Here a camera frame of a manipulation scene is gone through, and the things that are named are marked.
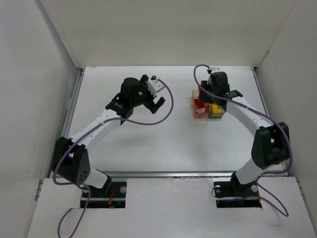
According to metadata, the yellow lego brick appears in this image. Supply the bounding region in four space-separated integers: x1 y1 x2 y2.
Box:
209 104 222 114

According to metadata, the red lego brick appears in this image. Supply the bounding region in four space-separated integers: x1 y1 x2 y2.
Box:
194 99 205 108

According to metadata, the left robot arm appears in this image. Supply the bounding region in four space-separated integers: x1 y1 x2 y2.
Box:
52 74 168 194

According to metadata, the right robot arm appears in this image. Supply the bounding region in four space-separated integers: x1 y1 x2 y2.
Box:
199 69 290 197

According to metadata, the grey transparent container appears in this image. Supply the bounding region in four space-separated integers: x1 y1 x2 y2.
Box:
208 103 225 119

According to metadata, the orange transparent container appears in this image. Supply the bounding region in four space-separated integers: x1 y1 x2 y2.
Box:
192 89 209 119

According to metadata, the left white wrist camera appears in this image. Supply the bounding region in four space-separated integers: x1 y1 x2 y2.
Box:
147 75 165 98

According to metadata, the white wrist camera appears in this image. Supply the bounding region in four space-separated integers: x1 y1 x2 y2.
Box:
147 75 165 98
207 67 220 74

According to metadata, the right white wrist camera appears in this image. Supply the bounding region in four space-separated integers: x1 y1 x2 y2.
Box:
207 67 220 74

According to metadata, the aluminium rail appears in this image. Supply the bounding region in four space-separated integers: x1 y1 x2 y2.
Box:
106 172 232 178

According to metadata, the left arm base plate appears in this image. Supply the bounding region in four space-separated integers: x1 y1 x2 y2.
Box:
87 178 127 209

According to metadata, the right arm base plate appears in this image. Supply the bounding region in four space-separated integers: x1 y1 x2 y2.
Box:
212 181 262 208

